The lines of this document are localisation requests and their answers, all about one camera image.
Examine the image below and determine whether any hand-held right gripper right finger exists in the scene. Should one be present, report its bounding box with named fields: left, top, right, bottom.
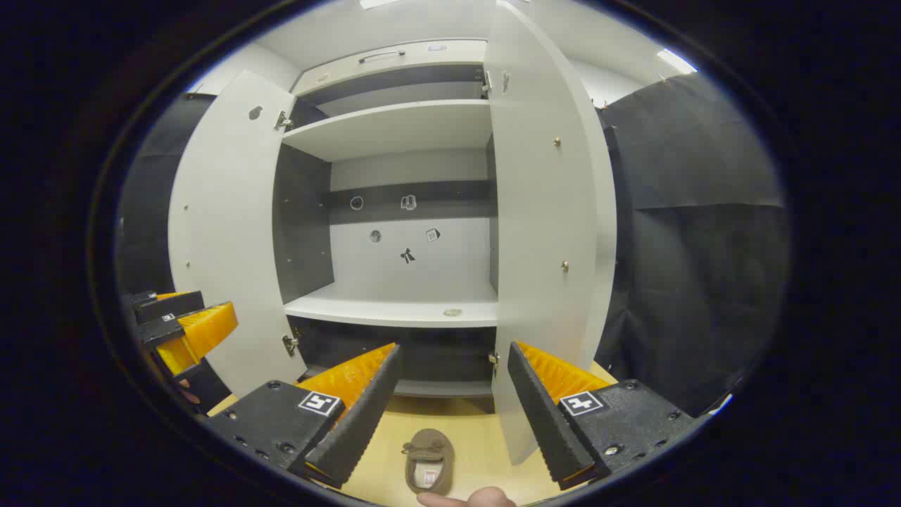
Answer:
left=507, top=341, right=708, bottom=492

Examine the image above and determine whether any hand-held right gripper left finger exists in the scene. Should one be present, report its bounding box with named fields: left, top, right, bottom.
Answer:
left=204, top=342, right=403, bottom=490

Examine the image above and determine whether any brown fuzzy shoe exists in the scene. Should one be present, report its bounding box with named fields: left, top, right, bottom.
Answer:
left=402, top=428, right=455, bottom=496

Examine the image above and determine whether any white shoe cabinet door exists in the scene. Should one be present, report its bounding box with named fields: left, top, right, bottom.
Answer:
left=484, top=0, right=618, bottom=466
left=168, top=69, right=308, bottom=399

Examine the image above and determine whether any white shoe cabinet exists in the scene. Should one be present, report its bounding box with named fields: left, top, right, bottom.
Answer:
left=271, top=39, right=502, bottom=400

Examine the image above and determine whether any white cabinet drawer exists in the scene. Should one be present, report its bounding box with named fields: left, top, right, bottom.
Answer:
left=291, top=39, right=489, bottom=97

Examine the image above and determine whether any ceiling light panel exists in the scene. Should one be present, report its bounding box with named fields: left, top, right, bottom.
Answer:
left=657, top=47, right=698, bottom=75

